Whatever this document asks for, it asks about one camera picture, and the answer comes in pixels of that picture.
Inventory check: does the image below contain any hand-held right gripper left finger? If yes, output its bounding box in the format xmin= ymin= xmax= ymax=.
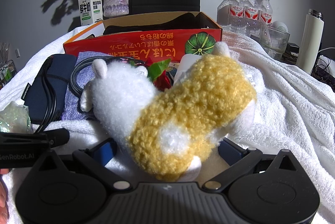
xmin=31 ymin=138 xmax=131 ymax=191

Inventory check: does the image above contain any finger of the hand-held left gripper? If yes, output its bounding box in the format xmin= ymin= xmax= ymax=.
xmin=0 ymin=129 xmax=70 ymax=148

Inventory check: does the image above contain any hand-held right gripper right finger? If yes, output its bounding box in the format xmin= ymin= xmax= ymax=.
xmin=203 ymin=138 xmax=303 ymax=191

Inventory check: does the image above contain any purple cloth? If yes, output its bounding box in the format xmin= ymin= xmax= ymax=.
xmin=61 ymin=51 xmax=112 ymax=122

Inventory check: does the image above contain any iridescent green bag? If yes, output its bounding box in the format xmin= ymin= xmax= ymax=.
xmin=0 ymin=102 xmax=31 ymax=134

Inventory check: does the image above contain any navy blue pouch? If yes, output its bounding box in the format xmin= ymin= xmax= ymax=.
xmin=23 ymin=54 xmax=77 ymax=125

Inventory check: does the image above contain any yellow and white plush toy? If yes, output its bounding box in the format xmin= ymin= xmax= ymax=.
xmin=80 ymin=42 xmax=257 ymax=183

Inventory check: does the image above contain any artificial red rose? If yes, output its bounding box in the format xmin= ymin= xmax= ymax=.
xmin=131 ymin=57 xmax=174 ymax=91

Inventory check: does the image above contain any blue yellow snack packet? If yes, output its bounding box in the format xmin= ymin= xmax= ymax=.
xmin=167 ymin=63 xmax=182 ymax=80

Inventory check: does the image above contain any red cardboard box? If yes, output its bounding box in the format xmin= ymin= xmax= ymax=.
xmin=63 ymin=12 xmax=223 ymax=63

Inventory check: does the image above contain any person's left hand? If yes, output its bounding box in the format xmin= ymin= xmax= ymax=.
xmin=0 ymin=169 xmax=9 ymax=218

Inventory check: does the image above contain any white fluffy blanket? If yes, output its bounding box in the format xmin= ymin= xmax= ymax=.
xmin=0 ymin=26 xmax=335 ymax=224

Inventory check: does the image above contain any clear glass bowl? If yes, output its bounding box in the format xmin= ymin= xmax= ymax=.
xmin=259 ymin=26 xmax=290 ymax=60

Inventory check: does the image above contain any white milk carton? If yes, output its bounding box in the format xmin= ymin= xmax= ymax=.
xmin=79 ymin=0 xmax=103 ymax=26

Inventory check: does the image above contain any white round gadget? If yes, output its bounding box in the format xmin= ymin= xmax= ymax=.
xmin=271 ymin=21 xmax=288 ymax=33

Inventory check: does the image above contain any white thermos bottle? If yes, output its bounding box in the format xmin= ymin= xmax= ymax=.
xmin=296 ymin=9 xmax=324 ymax=75

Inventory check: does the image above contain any pack of water bottles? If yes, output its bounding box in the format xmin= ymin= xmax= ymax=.
xmin=217 ymin=0 xmax=274 ymax=36

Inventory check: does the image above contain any black cord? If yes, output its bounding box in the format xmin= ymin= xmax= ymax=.
xmin=31 ymin=57 xmax=67 ymax=134

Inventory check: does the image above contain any grey braided cable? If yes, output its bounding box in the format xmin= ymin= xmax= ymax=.
xmin=70 ymin=56 xmax=117 ymax=98

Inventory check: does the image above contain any wire rack with bottles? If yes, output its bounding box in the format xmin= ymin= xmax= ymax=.
xmin=0 ymin=42 xmax=17 ymax=90

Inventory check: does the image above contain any tangle of cables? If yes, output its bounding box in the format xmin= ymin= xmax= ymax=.
xmin=311 ymin=47 xmax=335 ymax=83

